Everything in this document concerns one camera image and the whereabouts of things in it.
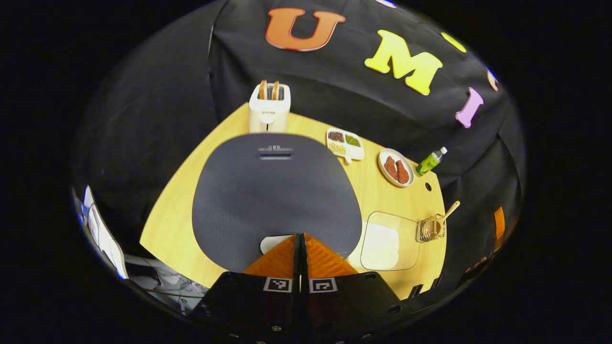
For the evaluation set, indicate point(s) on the dark grey rice cooker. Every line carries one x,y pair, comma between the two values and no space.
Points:
272,191

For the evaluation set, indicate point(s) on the red-brown meat piece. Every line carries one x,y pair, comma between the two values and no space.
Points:
390,167
402,173

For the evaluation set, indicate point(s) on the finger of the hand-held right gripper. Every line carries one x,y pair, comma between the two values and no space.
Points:
499,227

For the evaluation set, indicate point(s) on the white side desk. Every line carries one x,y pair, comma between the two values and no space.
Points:
103,239

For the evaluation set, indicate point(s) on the white divided dish of beans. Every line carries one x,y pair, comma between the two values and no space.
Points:
345,143

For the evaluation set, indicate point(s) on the toasted bread slice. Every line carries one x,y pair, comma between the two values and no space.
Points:
275,90
262,89

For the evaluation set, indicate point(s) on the green drink bottle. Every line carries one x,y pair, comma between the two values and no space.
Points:
428,164

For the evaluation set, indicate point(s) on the black backdrop cloth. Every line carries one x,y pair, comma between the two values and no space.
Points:
158,119

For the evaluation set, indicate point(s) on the white round plate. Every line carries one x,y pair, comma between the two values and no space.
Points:
385,155

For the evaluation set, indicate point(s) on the wooden spoon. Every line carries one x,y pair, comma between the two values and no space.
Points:
452,209

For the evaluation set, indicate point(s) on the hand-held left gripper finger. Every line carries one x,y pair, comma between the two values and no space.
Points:
305,267
299,267

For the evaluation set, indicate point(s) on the clear container of rice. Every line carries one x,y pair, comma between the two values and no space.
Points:
380,246

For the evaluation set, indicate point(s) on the white toaster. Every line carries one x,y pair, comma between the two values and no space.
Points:
268,117

